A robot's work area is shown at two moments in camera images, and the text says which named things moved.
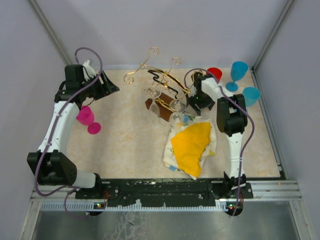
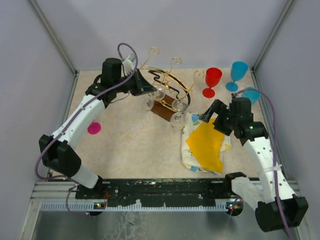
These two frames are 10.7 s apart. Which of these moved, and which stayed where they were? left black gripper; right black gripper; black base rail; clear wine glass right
Moved: left black gripper; right black gripper
Stayed: clear wine glass right; black base rail
